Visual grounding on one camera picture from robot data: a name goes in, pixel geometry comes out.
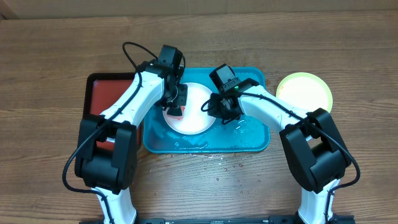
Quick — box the white plate with red stain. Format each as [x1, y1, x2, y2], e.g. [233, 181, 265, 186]
[162, 83, 216, 135]

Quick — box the yellow plate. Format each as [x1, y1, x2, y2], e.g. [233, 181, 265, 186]
[276, 72, 333, 113]

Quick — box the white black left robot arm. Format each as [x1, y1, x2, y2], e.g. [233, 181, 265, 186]
[68, 60, 187, 223]

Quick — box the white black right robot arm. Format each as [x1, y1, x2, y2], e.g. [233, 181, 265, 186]
[201, 78, 351, 223]

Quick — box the black tray with red liquid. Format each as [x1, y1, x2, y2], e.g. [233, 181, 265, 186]
[83, 72, 142, 151]

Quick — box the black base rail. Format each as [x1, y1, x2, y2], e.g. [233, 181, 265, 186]
[79, 213, 356, 224]

